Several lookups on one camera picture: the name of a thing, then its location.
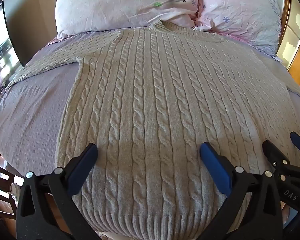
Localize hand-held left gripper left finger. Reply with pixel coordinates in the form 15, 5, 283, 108
15, 143, 99, 240

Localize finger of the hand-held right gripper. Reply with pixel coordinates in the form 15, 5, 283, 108
289, 132, 300, 155
262, 140, 294, 174

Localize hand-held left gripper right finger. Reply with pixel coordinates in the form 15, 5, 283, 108
199, 142, 288, 240

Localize beige cable-knit sweater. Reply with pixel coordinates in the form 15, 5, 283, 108
9, 20, 300, 240

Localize purple bed sheet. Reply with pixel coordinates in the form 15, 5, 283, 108
0, 29, 300, 178

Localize dark wooden chair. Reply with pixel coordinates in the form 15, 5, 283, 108
0, 145, 24, 232

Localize wooden headboard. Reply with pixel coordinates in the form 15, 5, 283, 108
275, 0, 300, 88

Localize black framed television screen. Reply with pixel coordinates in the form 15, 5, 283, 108
0, 1, 26, 94

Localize pink floral pillow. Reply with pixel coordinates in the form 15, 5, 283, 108
194, 0, 283, 62

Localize floral pillow with tree print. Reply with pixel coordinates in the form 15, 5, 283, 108
54, 0, 202, 40

